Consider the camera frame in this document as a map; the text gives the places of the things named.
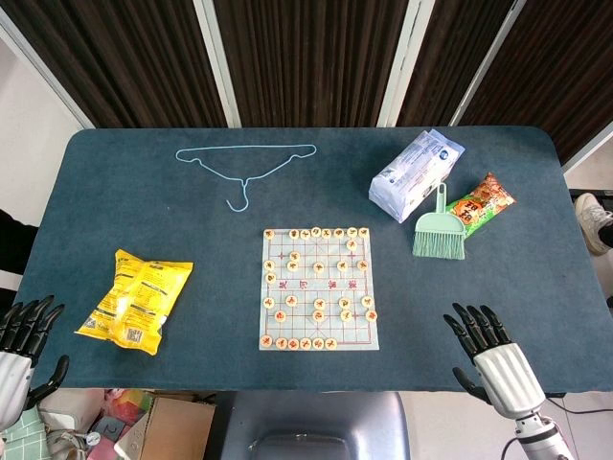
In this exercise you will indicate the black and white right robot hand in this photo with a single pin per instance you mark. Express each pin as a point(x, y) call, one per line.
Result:
point(507, 374)

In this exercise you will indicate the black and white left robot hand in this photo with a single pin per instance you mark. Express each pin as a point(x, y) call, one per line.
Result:
point(14, 374)

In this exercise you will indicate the mint green hand brush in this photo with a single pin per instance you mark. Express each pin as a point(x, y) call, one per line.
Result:
point(438, 235)

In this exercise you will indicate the white plastic box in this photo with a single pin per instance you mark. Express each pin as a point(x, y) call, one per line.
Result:
point(67, 407)

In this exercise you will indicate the green checkered cloth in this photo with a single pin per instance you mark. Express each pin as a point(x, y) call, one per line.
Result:
point(19, 441)

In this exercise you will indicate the small round pressure gauge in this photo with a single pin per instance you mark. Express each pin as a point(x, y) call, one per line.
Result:
point(94, 437)

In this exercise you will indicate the pink yellow toy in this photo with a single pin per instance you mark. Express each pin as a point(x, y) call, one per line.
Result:
point(127, 405)

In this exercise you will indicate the person in dark clothing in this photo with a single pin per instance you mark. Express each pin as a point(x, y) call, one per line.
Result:
point(14, 244)

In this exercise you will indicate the yellow snack bag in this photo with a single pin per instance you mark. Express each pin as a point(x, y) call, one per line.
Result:
point(139, 297)

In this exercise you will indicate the brown cardboard box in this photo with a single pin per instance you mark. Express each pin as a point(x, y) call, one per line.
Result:
point(177, 431)

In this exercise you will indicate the orange green snack packet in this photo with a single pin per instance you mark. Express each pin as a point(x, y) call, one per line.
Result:
point(479, 201)

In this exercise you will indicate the white sneaker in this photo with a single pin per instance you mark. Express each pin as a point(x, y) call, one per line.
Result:
point(591, 215)

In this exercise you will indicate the grey blue chair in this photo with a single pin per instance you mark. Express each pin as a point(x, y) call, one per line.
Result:
point(316, 421)

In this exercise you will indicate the dark blue felt table mat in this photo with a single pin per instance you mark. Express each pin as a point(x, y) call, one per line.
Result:
point(120, 191)

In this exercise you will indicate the translucent xiangqi board sheet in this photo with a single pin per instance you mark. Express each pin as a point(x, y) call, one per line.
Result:
point(306, 287)

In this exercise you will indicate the white blue tissue pack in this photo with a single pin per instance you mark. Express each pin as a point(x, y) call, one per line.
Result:
point(412, 167)

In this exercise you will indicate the dark slatted partition panel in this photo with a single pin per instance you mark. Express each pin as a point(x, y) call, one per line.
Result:
point(110, 57)
point(555, 67)
point(455, 57)
point(311, 57)

